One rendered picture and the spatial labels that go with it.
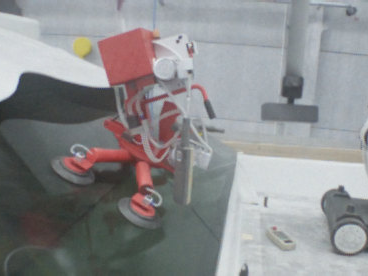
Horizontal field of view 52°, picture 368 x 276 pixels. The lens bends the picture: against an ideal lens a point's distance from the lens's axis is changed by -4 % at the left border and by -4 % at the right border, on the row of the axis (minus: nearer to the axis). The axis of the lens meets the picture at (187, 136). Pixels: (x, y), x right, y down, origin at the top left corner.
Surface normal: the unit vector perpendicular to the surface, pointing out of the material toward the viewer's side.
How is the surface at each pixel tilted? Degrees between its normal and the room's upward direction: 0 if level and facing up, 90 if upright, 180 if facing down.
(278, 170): 90
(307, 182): 90
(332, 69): 90
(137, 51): 90
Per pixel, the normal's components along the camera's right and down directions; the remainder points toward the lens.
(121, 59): -0.18, 0.18
